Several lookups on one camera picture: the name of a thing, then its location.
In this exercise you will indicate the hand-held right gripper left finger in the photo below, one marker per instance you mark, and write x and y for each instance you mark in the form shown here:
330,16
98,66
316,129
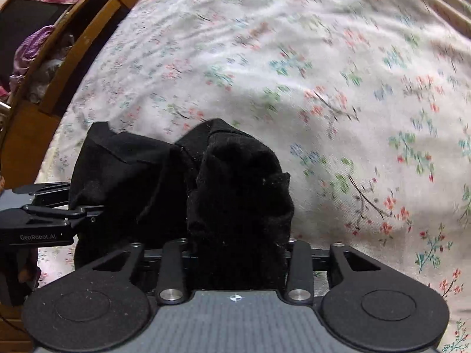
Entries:
173,261

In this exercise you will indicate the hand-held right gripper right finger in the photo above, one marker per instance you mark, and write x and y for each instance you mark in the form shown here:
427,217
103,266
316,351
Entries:
298,264

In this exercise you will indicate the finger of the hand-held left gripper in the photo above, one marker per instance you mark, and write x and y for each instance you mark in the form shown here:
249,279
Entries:
62,214
48,191

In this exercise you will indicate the black pants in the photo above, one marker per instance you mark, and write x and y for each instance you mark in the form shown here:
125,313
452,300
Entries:
228,191

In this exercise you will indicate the wooden desk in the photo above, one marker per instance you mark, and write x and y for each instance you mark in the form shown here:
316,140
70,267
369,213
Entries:
29,143

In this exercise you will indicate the grey patterned clothes pile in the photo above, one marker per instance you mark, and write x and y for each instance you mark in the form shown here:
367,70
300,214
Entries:
51,70

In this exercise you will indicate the purple dotted cloth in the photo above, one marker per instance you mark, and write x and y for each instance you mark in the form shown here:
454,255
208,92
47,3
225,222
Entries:
33,46

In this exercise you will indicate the black monitor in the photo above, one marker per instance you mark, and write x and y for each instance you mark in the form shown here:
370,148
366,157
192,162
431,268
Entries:
22,25

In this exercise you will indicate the white floral bed sheet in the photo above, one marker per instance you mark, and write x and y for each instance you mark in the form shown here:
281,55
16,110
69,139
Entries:
294,62

